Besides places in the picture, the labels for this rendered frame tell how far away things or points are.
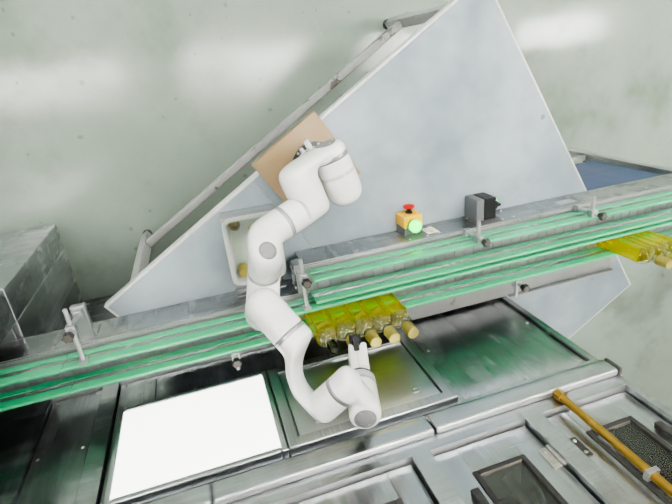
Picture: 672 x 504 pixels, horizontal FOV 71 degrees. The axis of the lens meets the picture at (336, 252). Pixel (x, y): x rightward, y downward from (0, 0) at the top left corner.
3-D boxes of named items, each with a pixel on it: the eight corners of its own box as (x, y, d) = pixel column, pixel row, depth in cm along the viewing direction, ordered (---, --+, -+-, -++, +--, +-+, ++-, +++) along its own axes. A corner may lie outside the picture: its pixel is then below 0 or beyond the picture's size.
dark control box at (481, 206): (463, 215, 174) (476, 222, 167) (463, 195, 171) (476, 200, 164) (483, 211, 176) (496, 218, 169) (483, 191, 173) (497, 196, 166)
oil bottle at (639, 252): (595, 245, 182) (662, 273, 157) (597, 232, 180) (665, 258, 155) (607, 242, 183) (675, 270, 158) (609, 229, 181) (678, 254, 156)
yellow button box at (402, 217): (395, 229, 168) (404, 236, 161) (394, 210, 165) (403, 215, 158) (413, 226, 170) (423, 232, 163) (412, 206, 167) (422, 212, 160)
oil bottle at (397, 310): (369, 301, 160) (395, 332, 141) (368, 286, 157) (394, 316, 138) (384, 297, 161) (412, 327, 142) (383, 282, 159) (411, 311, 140)
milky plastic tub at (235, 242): (231, 276, 155) (233, 287, 147) (217, 212, 146) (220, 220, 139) (282, 265, 159) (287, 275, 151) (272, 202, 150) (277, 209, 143)
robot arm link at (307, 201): (284, 232, 123) (255, 178, 116) (350, 187, 132) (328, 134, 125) (301, 238, 115) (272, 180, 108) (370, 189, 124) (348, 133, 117)
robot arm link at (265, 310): (329, 295, 108) (318, 311, 122) (268, 229, 111) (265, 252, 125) (275, 342, 102) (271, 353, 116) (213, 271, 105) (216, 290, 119)
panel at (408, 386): (121, 417, 136) (104, 516, 105) (118, 409, 135) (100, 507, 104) (405, 340, 157) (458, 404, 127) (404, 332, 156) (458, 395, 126)
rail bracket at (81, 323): (85, 333, 144) (70, 376, 124) (68, 285, 137) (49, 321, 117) (102, 329, 145) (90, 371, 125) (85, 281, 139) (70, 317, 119)
